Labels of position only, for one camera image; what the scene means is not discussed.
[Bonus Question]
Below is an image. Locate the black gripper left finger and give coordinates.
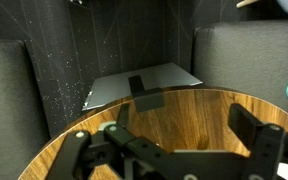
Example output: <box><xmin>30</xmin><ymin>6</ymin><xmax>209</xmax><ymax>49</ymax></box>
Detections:
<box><xmin>47</xmin><ymin>103</ymin><xmax>172</xmax><ymax>180</ymax></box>

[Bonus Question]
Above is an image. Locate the dark grey chair left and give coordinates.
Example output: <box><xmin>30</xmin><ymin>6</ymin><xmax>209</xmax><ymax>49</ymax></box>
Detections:
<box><xmin>0</xmin><ymin>40</ymin><xmax>48</xmax><ymax>180</ymax></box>

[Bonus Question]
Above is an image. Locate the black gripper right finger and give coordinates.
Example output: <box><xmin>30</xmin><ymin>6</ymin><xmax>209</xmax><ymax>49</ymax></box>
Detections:
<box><xmin>228</xmin><ymin>104</ymin><xmax>288</xmax><ymax>180</ymax></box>

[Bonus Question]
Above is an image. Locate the round wooden table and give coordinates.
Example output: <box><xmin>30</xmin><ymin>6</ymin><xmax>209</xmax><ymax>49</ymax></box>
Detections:
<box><xmin>19</xmin><ymin>87</ymin><xmax>288</xmax><ymax>180</ymax></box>

